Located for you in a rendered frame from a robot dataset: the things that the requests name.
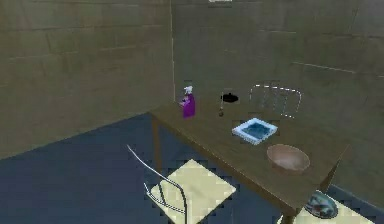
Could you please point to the brown wooden table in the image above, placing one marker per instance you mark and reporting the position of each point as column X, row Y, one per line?
column 213, row 136

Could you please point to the white square blue dish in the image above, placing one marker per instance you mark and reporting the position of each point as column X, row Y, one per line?
column 255, row 130

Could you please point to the purple spray bottle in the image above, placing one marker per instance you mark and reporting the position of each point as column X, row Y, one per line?
column 188, row 104

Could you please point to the black pan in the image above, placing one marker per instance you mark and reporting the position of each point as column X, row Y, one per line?
column 230, row 98

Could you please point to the painted ceramic bowl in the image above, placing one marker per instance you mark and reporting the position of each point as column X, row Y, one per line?
column 320, row 205

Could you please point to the cream seat metal chair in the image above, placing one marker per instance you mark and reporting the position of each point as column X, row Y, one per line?
column 196, row 190

